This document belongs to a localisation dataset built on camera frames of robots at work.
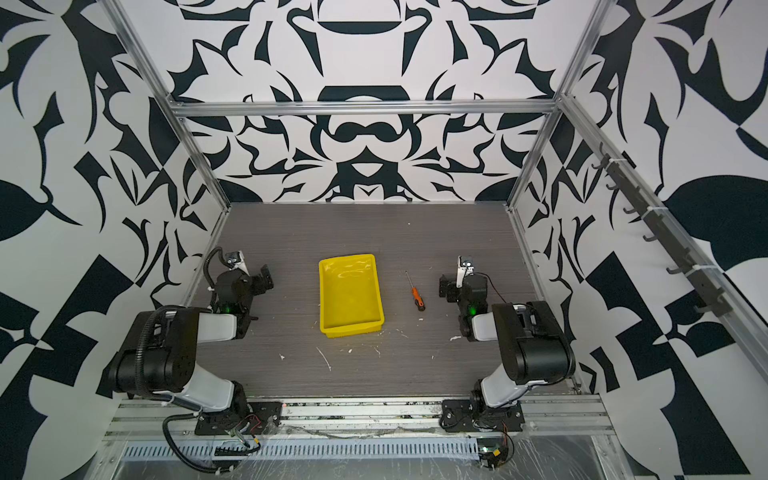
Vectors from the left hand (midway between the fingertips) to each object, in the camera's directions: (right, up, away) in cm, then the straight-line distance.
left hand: (248, 265), depth 92 cm
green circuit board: (+67, -41, -20) cm, 81 cm away
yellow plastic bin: (+30, -10, +3) cm, 32 cm away
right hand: (+66, -3, +2) cm, 66 cm away
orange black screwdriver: (+52, -11, +2) cm, 53 cm away
